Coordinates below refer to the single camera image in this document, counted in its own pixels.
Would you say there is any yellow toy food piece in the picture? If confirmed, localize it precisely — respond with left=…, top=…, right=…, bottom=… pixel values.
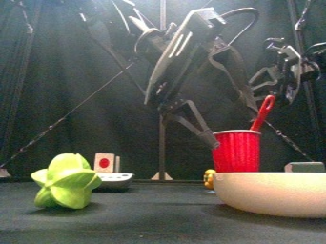
left=203, top=168, right=217, bottom=191

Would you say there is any red ribbed plastic cup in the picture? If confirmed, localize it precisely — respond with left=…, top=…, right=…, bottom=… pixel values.
left=209, top=129, right=261, bottom=173

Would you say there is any grey-green toy block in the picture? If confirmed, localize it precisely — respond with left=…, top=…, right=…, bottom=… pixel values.
left=283, top=161, right=326, bottom=173

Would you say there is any beige bowl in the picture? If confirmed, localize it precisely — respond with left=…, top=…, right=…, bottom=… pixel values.
left=211, top=172, right=326, bottom=219

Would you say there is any green toy star fruit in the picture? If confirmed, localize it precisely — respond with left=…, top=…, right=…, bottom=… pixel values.
left=29, top=152, right=102, bottom=210

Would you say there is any red utensil handle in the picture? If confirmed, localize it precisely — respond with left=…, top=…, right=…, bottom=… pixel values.
left=248, top=94, right=276, bottom=132

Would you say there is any vertical frame pole with foot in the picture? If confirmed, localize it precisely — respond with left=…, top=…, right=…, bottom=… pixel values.
left=149, top=0, right=175, bottom=182

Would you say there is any black cable loop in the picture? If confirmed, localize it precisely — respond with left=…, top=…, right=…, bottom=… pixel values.
left=219, top=7, right=260, bottom=46

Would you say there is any diagonal frame brace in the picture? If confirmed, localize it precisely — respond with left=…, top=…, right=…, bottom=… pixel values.
left=264, top=120, right=315, bottom=162
left=0, top=61, right=137, bottom=170

